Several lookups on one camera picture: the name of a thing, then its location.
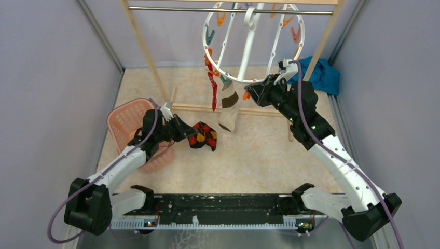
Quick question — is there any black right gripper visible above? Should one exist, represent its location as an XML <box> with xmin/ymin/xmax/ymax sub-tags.
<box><xmin>246</xmin><ymin>73</ymin><xmax>298</xmax><ymax>123</ymax></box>

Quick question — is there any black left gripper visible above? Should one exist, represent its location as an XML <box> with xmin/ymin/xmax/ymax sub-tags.
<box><xmin>156</xmin><ymin>113</ymin><xmax>198</xmax><ymax>143</ymax></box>

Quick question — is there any red black plaid sock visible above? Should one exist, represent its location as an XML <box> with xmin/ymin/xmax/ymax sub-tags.
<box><xmin>188</xmin><ymin>121</ymin><xmax>217</xmax><ymax>151</ymax></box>

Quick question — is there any teal clothes peg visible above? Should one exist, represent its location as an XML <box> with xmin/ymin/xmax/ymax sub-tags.
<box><xmin>219</xmin><ymin>75</ymin><xmax>232</xmax><ymax>87</ymax></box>

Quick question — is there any red snowflake sock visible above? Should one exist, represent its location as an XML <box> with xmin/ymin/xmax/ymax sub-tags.
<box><xmin>205</xmin><ymin>62</ymin><xmax>219</xmax><ymax>111</ymax></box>

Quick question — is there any white round clip hanger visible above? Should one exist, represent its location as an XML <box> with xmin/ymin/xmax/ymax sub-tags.
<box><xmin>202</xmin><ymin>2</ymin><xmax>306</xmax><ymax>84</ymax></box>

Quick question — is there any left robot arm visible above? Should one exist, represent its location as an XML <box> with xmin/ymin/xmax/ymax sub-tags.
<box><xmin>63</xmin><ymin>109</ymin><xmax>198</xmax><ymax>236</ymax></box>

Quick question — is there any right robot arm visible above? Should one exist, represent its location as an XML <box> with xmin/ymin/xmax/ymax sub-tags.
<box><xmin>244</xmin><ymin>74</ymin><xmax>403</xmax><ymax>248</ymax></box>

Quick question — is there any blue crumpled cloth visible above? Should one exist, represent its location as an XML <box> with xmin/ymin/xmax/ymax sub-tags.
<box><xmin>288</xmin><ymin>57</ymin><xmax>340</xmax><ymax>96</ymax></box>

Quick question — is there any pink plastic laundry basket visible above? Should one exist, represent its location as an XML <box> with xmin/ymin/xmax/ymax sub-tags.
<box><xmin>107</xmin><ymin>98</ymin><xmax>174</xmax><ymax>173</ymax></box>

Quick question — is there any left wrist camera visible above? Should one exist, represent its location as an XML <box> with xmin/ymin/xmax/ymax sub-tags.
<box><xmin>160</xmin><ymin>101</ymin><xmax>174</xmax><ymax>122</ymax></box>

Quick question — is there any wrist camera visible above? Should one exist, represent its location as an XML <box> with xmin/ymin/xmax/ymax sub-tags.
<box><xmin>160</xmin><ymin>101</ymin><xmax>174</xmax><ymax>122</ymax></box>
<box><xmin>275</xmin><ymin>59</ymin><xmax>298</xmax><ymax>84</ymax></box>

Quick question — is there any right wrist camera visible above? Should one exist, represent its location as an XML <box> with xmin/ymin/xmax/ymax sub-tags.
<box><xmin>275</xmin><ymin>59</ymin><xmax>298</xmax><ymax>84</ymax></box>

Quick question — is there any wooden rack frame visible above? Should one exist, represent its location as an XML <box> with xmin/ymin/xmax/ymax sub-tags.
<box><xmin>118</xmin><ymin>0</ymin><xmax>346</xmax><ymax>142</ymax></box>

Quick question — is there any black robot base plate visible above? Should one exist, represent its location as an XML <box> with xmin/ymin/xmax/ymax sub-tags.
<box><xmin>127</xmin><ymin>193</ymin><xmax>320</xmax><ymax>225</ymax></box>

